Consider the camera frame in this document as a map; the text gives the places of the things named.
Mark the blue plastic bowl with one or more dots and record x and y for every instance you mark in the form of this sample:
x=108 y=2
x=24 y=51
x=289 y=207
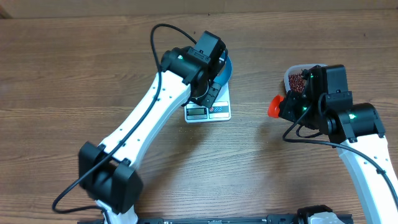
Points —
x=225 y=74

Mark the clear plastic food container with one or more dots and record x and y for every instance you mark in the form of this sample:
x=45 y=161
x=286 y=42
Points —
x=297 y=69

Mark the white digital kitchen scale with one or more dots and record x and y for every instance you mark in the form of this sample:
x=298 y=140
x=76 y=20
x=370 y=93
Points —
x=219 y=111

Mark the red adzuki beans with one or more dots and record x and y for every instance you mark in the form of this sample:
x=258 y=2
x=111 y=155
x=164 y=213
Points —
x=297 y=83

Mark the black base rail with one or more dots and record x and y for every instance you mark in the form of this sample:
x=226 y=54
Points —
x=277 y=219

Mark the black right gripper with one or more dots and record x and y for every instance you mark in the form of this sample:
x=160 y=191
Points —
x=293 y=102

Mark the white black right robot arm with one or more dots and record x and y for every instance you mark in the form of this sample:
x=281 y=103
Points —
x=355 y=130

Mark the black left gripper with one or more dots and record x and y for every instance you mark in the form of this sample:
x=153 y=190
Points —
x=209 y=102

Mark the red measuring scoop blue handle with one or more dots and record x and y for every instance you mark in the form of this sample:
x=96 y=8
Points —
x=273 y=109

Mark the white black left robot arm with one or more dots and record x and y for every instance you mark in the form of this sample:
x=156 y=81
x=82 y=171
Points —
x=194 y=77

